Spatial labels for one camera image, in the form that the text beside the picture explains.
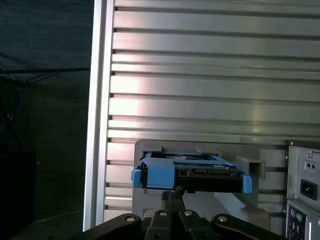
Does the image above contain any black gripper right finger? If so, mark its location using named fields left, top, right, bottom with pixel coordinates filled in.
left=174, top=186, right=282, bottom=240

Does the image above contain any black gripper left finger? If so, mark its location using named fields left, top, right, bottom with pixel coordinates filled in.
left=82, top=191, right=176, bottom=240

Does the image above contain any black PC case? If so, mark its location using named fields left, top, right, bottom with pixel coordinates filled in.
left=284, top=139, right=320, bottom=240

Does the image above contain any grey power supply unit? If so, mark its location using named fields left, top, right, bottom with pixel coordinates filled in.
left=287, top=146, right=320, bottom=201

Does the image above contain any grey parts rack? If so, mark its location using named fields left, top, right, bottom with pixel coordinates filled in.
left=133, top=139, right=266, bottom=240

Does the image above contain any hard disk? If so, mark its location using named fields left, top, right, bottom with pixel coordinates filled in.
left=131, top=150, right=253, bottom=195

